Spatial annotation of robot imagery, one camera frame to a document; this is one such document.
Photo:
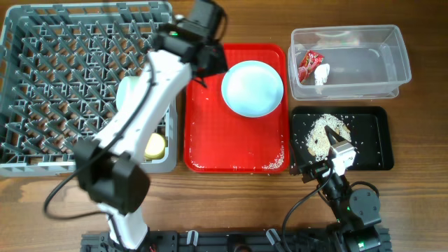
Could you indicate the red strawberry cake wrapper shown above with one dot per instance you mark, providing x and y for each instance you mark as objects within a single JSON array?
[{"x": 309, "y": 63}]

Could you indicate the clear plastic waste bin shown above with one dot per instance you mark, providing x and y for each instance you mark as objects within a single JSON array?
[{"x": 366, "y": 62}]

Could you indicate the mint green bowl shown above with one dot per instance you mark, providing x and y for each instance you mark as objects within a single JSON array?
[{"x": 125, "y": 90}]

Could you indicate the red plastic tray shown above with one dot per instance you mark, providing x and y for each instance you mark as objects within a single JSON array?
[{"x": 217, "y": 140}]

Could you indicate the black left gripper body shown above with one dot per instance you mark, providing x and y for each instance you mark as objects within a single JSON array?
[{"x": 213, "y": 61}]

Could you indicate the white tissue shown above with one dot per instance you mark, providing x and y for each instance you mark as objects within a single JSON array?
[{"x": 321, "y": 74}]

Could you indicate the yellow plastic cup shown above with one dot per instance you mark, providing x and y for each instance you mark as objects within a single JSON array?
[{"x": 155, "y": 149}]

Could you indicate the black waste tray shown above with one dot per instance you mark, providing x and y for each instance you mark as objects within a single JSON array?
[{"x": 369, "y": 134}]

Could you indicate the light blue plate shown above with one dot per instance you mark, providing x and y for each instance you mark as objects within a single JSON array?
[{"x": 252, "y": 89}]

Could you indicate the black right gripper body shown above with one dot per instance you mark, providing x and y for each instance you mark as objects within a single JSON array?
[{"x": 316, "y": 170}]

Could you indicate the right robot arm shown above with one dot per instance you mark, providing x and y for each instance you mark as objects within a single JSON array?
[{"x": 355, "y": 205}]

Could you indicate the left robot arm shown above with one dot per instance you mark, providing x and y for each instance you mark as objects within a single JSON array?
[{"x": 108, "y": 166}]

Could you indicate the grey dishwasher rack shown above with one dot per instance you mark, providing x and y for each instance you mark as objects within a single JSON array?
[{"x": 61, "y": 65}]

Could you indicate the spilled rice on tray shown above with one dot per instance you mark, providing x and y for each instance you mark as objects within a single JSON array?
[{"x": 277, "y": 161}]

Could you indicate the leftover rice and food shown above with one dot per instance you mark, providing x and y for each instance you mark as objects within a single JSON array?
[{"x": 317, "y": 142}]

